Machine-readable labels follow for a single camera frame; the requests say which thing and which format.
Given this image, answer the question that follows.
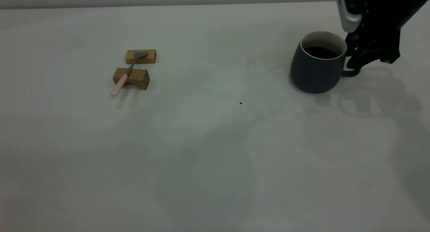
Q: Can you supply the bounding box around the pink-handled metal spoon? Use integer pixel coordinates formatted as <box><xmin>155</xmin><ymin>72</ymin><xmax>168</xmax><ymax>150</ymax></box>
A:
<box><xmin>111</xmin><ymin>51</ymin><xmax>148</xmax><ymax>97</ymax></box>

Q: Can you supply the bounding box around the dark grey ceramic mug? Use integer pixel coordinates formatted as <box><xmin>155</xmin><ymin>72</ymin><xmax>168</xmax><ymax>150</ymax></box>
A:
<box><xmin>290</xmin><ymin>31</ymin><xmax>362</xmax><ymax>94</ymax></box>

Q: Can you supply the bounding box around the flat wooden block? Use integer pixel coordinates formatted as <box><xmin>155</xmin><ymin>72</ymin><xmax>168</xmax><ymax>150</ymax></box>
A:
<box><xmin>125</xmin><ymin>49</ymin><xmax>157</xmax><ymax>65</ymax></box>

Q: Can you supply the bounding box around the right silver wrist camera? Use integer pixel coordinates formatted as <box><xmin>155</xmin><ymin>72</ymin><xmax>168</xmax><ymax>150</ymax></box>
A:
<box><xmin>335</xmin><ymin>0</ymin><xmax>364</xmax><ymax>33</ymax></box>

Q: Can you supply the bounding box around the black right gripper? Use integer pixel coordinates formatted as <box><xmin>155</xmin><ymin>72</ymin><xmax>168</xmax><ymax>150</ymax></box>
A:
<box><xmin>345</xmin><ymin>0</ymin><xmax>424</xmax><ymax>70</ymax></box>

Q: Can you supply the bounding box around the arched wooden block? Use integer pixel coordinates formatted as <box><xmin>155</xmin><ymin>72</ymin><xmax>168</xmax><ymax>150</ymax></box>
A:
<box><xmin>113</xmin><ymin>68</ymin><xmax>150</xmax><ymax>90</ymax></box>

